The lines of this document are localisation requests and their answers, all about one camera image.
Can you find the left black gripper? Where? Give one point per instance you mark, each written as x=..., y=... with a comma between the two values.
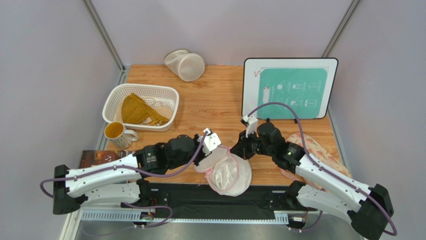
x=196, y=162

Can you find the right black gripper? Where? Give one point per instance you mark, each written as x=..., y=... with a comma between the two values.
x=240, y=148

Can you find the white mesh laundry bag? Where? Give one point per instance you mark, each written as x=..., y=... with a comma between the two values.
x=243, y=179

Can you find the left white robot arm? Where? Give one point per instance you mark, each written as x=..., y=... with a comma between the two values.
x=123, y=180

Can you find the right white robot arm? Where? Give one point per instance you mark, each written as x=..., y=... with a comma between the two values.
x=367, y=209

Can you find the beige mesh laundry bag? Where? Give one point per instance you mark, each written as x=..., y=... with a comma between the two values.
x=188, y=66

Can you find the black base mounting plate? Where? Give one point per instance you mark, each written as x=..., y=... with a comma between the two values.
x=159, y=194

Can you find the white plastic basket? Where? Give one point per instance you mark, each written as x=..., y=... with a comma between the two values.
x=162, y=94

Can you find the mustard yellow cloth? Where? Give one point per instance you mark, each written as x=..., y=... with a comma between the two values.
x=135, y=110

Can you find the patterned ceramic mug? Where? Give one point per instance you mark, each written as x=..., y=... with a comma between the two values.
x=119, y=135

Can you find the floral pink cloth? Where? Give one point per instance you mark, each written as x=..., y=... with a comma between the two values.
x=321, y=154

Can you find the whiteboard with teal sheet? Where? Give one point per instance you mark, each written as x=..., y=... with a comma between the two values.
x=304, y=84

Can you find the dark brown book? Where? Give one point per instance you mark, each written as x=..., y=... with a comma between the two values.
x=91, y=158

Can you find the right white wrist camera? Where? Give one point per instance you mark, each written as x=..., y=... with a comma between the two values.
x=251, y=123

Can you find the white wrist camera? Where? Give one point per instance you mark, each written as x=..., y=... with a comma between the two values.
x=251, y=123
x=210, y=141

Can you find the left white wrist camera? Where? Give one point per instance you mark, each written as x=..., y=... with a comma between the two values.
x=210, y=141

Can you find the aluminium slotted rail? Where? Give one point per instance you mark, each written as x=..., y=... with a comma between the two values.
x=228, y=210

